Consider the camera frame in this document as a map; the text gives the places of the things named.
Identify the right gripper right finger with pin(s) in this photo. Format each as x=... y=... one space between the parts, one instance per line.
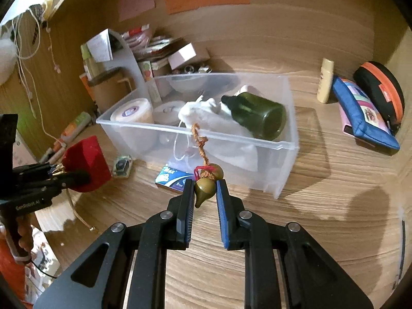
x=284 y=263

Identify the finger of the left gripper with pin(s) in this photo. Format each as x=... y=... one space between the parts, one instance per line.
x=64 y=180

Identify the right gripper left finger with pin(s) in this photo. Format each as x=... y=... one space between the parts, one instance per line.
x=126 y=266

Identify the red velvet pouch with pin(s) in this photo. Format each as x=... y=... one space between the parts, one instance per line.
x=85 y=165

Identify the white tissue roll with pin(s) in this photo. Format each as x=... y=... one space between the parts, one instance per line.
x=136 y=111

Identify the golden gourd charm with cord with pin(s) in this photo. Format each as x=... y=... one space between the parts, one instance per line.
x=207 y=174

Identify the dark green glass bottle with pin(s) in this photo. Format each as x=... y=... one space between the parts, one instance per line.
x=263 y=118

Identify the left hand orange sleeve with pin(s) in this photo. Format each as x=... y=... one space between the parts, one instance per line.
x=12 y=269

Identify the green orange tube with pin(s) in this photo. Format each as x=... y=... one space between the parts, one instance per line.
x=76 y=127

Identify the small green square packet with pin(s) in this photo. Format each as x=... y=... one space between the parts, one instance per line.
x=122 y=167

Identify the brown mug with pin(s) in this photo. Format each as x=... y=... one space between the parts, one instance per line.
x=110 y=87

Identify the orange carton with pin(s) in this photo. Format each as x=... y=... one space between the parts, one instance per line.
x=85 y=81

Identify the blue small packet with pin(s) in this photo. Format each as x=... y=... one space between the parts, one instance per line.
x=172 y=179

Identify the white fluffy ball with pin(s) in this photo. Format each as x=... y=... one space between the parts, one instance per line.
x=8 y=58

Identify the white paper sheet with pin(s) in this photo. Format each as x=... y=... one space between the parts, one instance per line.
x=100 y=48

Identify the fruit pattern box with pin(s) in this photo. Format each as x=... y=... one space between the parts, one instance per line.
x=146 y=70

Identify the blue pencil case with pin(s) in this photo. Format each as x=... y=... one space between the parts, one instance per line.
x=365 y=121

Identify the clear plastic storage bin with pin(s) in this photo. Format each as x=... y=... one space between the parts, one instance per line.
x=176 y=147

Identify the small white cardboard box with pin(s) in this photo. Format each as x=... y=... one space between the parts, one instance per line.
x=191 y=53

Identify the cream small bottle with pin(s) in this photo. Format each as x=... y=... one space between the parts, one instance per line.
x=325 y=81

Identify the pink sticky note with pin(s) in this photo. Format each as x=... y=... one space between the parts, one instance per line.
x=128 y=9

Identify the black orange round case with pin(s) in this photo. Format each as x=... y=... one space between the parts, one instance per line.
x=383 y=89

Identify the white drawstring cloth bag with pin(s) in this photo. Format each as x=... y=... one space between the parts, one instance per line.
x=215 y=117

